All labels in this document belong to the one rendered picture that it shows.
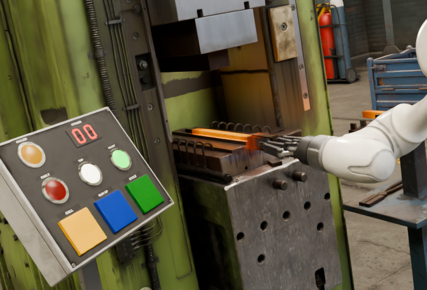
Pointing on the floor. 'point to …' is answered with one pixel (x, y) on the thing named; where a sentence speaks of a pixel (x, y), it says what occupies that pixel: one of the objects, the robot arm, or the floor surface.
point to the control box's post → (90, 276)
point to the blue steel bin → (396, 80)
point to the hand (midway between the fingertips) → (264, 142)
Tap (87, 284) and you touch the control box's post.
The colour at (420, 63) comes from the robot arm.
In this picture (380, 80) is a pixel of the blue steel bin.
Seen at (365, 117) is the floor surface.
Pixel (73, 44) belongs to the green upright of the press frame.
